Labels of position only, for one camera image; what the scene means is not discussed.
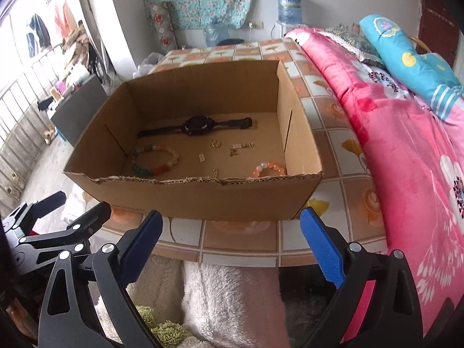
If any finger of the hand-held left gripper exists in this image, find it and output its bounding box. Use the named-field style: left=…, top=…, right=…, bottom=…
left=0, top=192, right=68, bottom=239
left=17, top=202, right=112, bottom=264

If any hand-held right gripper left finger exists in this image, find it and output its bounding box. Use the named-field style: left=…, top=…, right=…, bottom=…
left=38, top=209, right=164, bottom=348

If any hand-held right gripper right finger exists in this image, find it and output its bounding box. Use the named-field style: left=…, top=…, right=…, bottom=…
left=299, top=206, right=424, bottom=348

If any multicolour bead bracelet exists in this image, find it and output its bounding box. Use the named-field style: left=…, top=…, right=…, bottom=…
left=130, top=144, right=181, bottom=176

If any brown cardboard box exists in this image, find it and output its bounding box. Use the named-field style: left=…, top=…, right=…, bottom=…
left=63, top=60, right=323, bottom=222

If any orange pink bead bracelet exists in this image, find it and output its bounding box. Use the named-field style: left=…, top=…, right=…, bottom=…
left=253, top=161, right=288, bottom=178

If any digital wristwatch with black case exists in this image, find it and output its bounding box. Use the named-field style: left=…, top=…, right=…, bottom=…
left=139, top=115, right=254, bottom=138

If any tile pattern tablecloth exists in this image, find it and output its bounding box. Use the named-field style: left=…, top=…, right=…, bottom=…
left=65, top=38, right=390, bottom=267

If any grey cabinet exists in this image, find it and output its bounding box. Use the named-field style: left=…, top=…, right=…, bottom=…
left=50, top=75, right=109, bottom=146

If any pink floral blanket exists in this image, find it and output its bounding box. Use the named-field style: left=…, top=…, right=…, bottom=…
left=284, top=27, right=464, bottom=338

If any brown patterned blanket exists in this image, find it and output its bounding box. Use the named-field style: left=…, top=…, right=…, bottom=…
left=60, top=25, right=95, bottom=66

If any white plastic bag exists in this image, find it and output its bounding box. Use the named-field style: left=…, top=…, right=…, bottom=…
left=138, top=52, right=165, bottom=77

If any dark hanging jacket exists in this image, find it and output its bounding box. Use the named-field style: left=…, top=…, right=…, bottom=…
left=27, top=14, right=51, bottom=57

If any pink hanging garment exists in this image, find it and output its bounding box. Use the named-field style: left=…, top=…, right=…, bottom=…
left=54, top=0, right=75, bottom=39

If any grey patterned cushion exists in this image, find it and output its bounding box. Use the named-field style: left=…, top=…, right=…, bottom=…
left=147, top=1, right=178, bottom=51

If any grey floral lace pillow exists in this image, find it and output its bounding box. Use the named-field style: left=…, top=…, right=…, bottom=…
left=319, top=25, right=387, bottom=69

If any blue cartoon pillow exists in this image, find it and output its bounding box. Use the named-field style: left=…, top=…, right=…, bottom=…
left=359, top=14, right=464, bottom=120

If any clear empty water jug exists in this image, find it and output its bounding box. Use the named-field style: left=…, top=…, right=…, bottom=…
left=204, top=18, right=230, bottom=47

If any blue water bottle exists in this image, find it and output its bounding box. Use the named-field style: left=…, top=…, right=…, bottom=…
left=277, top=0, right=304, bottom=24

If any dark red door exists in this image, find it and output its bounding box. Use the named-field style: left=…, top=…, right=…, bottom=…
left=418, top=0, right=459, bottom=69

